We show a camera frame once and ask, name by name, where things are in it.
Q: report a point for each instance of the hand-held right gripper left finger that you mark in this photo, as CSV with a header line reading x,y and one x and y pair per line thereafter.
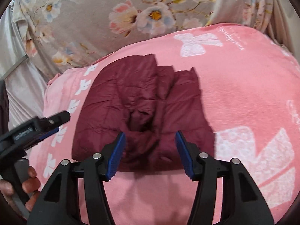
x,y
114,157

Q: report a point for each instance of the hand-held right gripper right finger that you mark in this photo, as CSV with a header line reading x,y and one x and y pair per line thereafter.
x,y
184,155

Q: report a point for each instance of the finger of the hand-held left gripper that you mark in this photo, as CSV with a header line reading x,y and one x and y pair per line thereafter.
x,y
52,121

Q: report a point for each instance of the maroon puffer jacket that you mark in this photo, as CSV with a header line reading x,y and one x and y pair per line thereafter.
x,y
145,93

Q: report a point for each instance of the person's left hand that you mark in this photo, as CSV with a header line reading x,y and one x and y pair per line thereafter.
x,y
31,185

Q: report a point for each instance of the white satin cloth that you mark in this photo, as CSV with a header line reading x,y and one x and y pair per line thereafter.
x,y
23,91

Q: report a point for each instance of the pink printed blanket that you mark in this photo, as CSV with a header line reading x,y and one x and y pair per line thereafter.
x,y
234,86

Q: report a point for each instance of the grey floral quilt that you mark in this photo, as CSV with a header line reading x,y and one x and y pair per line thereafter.
x,y
93,16

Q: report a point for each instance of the beige striped curtain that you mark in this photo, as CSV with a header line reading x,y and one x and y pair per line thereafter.
x,y
281,21

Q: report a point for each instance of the curved metal rail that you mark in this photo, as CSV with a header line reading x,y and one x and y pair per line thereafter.
x,y
16,65

